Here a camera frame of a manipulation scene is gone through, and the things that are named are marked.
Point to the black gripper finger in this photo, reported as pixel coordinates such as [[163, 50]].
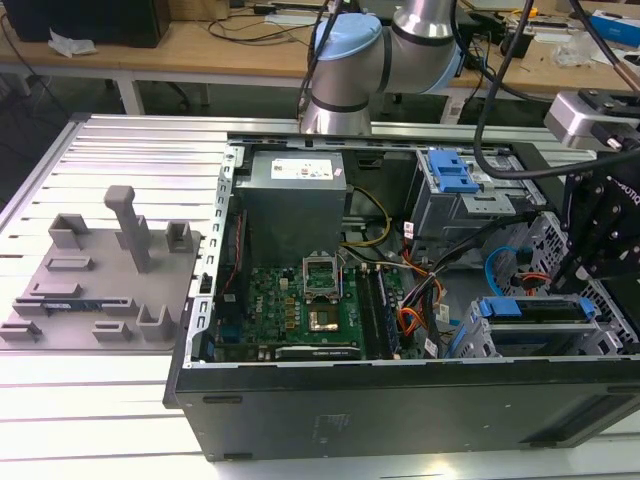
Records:
[[580, 200], [585, 265]]

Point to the hard disk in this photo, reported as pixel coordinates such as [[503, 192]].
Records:
[[545, 309]]

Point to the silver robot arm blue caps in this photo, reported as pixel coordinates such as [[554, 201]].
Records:
[[350, 65]]

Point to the grey perforated disk bay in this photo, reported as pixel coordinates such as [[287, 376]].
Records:
[[540, 340]]

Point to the RAM stick in slot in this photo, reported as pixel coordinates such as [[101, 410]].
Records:
[[387, 315]]

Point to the black RAM slot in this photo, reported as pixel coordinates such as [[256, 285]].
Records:
[[369, 310]]

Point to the grey drive cage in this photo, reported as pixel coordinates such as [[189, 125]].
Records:
[[450, 210]]

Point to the blue drive latch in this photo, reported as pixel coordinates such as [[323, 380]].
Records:
[[452, 172]]

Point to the crumpled clear plastic bag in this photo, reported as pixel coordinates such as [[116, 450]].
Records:
[[575, 50]]

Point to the small black cube device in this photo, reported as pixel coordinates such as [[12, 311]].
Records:
[[517, 42]]

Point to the blue cardboard box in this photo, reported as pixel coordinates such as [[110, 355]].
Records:
[[615, 25]]

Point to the yellow tape roll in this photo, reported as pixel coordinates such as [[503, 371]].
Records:
[[530, 12]]

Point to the black open PC case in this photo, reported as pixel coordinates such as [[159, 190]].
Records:
[[400, 410]]

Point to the CPU socket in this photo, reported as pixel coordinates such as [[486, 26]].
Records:
[[324, 321]]

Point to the black graphics card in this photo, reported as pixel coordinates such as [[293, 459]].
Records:
[[315, 352]]

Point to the grey power supply unit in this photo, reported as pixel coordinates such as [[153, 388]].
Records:
[[290, 210]]

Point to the green motherboard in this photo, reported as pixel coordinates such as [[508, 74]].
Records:
[[280, 310]]

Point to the grey parts rack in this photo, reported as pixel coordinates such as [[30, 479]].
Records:
[[100, 280]]

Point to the large black box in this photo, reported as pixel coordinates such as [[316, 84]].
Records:
[[85, 20]]

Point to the crumpled white paper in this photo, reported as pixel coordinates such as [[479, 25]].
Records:
[[72, 44]]

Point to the wooden desk white frame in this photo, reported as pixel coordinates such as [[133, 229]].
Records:
[[175, 55], [540, 75]]

